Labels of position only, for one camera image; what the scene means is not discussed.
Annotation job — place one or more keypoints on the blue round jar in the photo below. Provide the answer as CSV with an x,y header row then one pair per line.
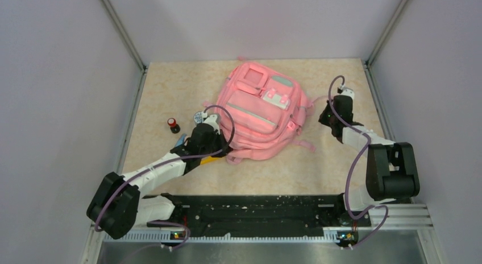
x,y
198,117

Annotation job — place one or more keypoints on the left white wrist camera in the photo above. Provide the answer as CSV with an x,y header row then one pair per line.
x,y
213,120

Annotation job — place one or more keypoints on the metal frame rail right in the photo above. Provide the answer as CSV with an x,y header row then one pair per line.
x,y
369,67

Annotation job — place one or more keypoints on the blue correction tape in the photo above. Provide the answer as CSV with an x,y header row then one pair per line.
x,y
181,140

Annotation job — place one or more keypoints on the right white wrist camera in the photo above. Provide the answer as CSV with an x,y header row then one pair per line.
x,y
345,91

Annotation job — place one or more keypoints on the yellow triangle ruler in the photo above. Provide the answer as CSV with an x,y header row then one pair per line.
x,y
208,159

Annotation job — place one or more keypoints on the metal frame rail left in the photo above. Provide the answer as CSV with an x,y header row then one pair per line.
x,y
139,85

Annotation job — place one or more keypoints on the pink backpack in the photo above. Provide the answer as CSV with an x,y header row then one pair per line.
x,y
262,111

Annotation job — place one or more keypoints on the metal frame rail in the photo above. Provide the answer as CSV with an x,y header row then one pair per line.
x,y
369,67
139,85

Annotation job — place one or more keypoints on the red black stamp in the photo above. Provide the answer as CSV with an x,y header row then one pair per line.
x,y
173,125

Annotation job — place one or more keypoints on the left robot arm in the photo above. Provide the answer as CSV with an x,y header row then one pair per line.
x,y
121,202

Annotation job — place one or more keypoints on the black base bar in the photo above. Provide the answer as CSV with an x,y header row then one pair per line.
x,y
262,216

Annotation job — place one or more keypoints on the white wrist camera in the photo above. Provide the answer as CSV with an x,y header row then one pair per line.
x,y
345,91
213,120

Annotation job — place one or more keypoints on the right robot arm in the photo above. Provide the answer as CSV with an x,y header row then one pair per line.
x,y
391,171

